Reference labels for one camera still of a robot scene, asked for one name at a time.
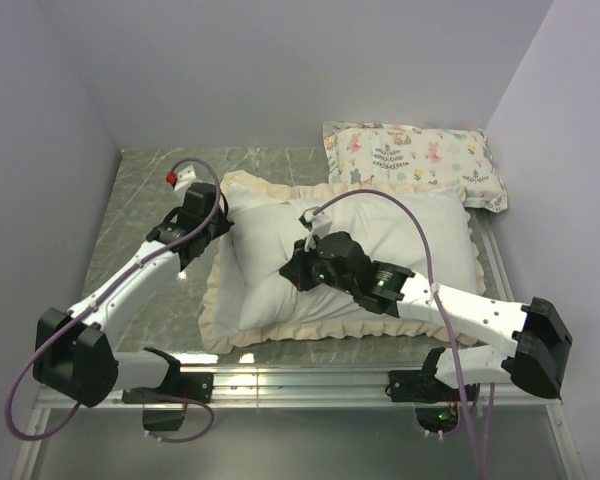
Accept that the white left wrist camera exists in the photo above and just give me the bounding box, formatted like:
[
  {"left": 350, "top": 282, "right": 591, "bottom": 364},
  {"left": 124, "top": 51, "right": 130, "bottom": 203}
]
[{"left": 165, "top": 166, "right": 198, "bottom": 193}]

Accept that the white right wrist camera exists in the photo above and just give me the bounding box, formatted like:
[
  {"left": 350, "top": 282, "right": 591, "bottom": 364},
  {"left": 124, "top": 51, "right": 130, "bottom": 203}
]
[{"left": 299, "top": 209, "right": 332, "bottom": 251}]

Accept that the animal print pillow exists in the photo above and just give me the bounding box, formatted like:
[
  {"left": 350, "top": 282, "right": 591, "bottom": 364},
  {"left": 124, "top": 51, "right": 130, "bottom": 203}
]
[{"left": 323, "top": 122, "right": 508, "bottom": 213}]

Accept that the black left base box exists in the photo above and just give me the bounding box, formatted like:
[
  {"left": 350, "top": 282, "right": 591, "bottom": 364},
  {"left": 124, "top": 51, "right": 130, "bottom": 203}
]
[{"left": 141, "top": 406, "right": 186, "bottom": 432}]

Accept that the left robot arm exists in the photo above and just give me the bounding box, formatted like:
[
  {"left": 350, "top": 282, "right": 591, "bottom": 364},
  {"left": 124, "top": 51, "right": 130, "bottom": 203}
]
[{"left": 32, "top": 183, "right": 232, "bottom": 407}]

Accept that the right base electronics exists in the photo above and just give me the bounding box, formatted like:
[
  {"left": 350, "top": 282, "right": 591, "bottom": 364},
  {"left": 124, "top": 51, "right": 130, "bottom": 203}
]
[{"left": 414, "top": 406, "right": 464, "bottom": 439}]

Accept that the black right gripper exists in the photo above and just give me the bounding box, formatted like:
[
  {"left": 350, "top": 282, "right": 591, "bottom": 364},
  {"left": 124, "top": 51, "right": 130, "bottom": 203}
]
[{"left": 281, "top": 235, "right": 357, "bottom": 296}]

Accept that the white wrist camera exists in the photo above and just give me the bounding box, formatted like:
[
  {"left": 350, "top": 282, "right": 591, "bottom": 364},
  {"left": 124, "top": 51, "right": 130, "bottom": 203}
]
[
  {"left": 299, "top": 209, "right": 332, "bottom": 251},
  {"left": 165, "top": 166, "right": 198, "bottom": 193}
]

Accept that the aluminium mounting rail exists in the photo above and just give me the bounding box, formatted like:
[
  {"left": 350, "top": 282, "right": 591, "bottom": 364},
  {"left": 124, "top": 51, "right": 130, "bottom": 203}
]
[{"left": 94, "top": 213, "right": 556, "bottom": 407}]

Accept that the grey and cream ruffled pillowcase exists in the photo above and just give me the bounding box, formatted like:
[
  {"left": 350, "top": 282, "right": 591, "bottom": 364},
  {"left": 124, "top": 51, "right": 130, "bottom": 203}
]
[{"left": 198, "top": 171, "right": 466, "bottom": 354}]

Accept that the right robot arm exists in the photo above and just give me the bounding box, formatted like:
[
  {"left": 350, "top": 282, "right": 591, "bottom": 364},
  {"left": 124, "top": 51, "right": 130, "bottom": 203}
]
[{"left": 279, "top": 232, "right": 573, "bottom": 403}]

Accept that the white pillow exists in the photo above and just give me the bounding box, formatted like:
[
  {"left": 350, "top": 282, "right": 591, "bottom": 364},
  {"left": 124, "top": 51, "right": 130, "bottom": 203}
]
[{"left": 221, "top": 185, "right": 486, "bottom": 332}]

